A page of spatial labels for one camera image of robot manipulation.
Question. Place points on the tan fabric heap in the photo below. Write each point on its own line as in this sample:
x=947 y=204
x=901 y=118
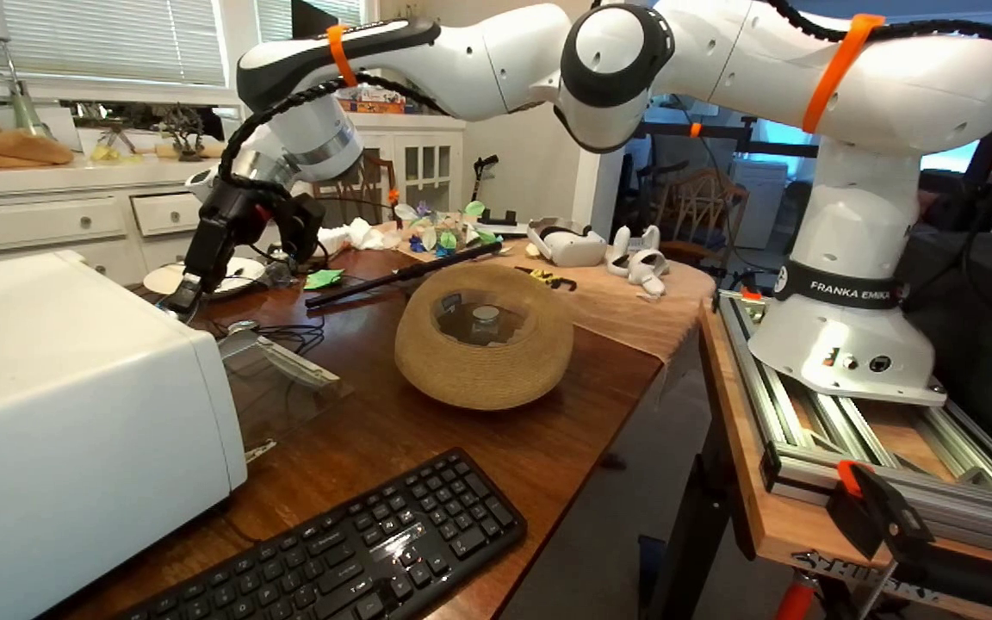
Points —
x=9 y=149

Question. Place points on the long black rod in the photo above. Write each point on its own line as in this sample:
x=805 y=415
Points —
x=406 y=275

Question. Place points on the white VR controller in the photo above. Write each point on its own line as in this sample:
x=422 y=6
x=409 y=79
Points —
x=639 y=244

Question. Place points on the silver metal stand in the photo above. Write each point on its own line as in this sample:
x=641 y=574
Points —
x=19 y=105

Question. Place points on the green crumpled wrapper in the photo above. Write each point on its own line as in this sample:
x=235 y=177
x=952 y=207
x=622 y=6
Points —
x=325 y=280

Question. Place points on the tan table mat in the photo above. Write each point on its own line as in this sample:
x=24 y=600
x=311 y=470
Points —
x=635 y=312

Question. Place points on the white round plate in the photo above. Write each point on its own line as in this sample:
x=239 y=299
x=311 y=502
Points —
x=242 y=273

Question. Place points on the white VR headset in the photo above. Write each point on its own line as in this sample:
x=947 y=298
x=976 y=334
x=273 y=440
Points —
x=571 y=244

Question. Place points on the white microwave oven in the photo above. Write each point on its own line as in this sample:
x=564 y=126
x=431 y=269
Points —
x=83 y=424

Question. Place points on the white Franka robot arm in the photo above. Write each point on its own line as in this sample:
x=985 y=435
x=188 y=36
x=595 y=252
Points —
x=862 y=228

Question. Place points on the white capped bottle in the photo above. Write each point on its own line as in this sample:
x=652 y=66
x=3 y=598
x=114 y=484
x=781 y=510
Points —
x=484 y=312

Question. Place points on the small dark gadget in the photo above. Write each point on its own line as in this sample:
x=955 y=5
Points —
x=282 y=269

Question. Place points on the black computer keyboard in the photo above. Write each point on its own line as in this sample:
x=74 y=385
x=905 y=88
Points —
x=381 y=551

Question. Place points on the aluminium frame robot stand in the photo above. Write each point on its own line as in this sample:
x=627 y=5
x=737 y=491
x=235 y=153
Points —
x=818 y=435

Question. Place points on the white window blinds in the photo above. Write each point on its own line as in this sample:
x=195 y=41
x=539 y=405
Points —
x=120 y=36

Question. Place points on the small metal sculpture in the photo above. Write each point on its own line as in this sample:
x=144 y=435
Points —
x=188 y=137
x=114 y=141

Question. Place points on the white drawer dresser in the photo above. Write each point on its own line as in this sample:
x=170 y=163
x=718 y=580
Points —
x=61 y=217

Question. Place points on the tan straw hat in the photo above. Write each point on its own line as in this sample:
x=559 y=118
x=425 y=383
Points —
x=484 y=378

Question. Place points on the black equipment case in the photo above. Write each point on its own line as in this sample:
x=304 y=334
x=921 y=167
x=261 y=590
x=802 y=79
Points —
x=989 y=345

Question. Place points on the white crumpled paper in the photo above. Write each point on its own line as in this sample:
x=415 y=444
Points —
x=373 y=230

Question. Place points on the black orange bar clamp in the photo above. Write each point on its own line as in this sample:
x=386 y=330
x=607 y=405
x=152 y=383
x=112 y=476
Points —
x=886 y=520

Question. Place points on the white glass door cabinet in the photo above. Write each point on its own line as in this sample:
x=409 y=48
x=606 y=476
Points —
x=431 y=172

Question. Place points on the brown wicker chair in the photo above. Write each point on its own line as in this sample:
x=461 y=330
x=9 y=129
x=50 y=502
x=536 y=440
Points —
x=697 y=210

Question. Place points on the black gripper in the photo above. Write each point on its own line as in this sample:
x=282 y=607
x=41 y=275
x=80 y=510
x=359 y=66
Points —
x=249 y=217

